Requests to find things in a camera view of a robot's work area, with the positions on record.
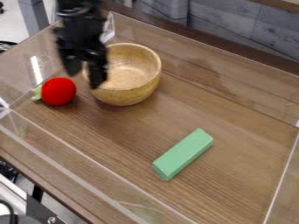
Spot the red plush fruit green leaf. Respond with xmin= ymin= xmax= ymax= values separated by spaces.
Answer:
xmin=32 ymin=77 xmax=77 ymax=106

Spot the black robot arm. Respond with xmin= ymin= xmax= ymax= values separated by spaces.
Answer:
xmin=52 ymin=0 xmax=108 ymax=89

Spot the clear acrylic corner bracket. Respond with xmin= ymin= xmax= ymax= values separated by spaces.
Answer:
xmin=72 ymin=10 xmax=117 ymax=46

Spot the green rectangular block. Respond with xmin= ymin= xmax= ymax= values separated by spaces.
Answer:
xmin=152 ymin=129 xmax=213 ymax=181

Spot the black metal base bracket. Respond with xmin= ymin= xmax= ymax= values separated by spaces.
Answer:
xmin=25 ymin=195 xmax=66 ymax=224

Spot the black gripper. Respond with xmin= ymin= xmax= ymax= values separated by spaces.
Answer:
xmin=53 ymin=24 xmax=108 ymax=89

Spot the clear acrylic tray enclosure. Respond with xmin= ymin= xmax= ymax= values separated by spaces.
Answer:
xmin=0 ymin=15 xmax=299 ymax=224

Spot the wooden bowl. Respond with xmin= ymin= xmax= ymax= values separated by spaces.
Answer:
xmin=90 ymin=43 xmax=161 ymax=106

